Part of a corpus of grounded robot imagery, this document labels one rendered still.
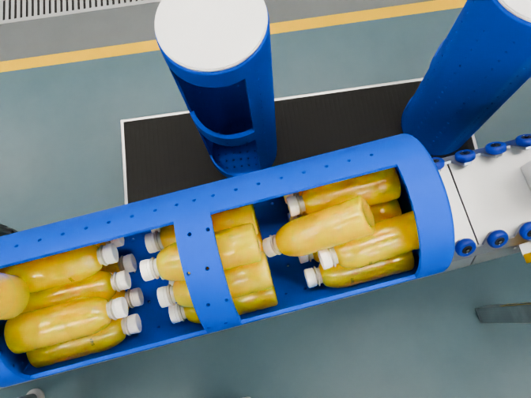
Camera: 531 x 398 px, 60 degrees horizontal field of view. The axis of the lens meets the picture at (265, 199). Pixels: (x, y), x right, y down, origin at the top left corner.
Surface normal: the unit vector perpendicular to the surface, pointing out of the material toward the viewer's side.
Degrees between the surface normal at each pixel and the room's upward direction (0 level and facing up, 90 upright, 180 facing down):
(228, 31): 0
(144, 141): 0
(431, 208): 16
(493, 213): 0
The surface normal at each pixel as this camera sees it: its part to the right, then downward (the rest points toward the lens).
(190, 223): -0.11, -0.51
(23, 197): -0.04, -0.25
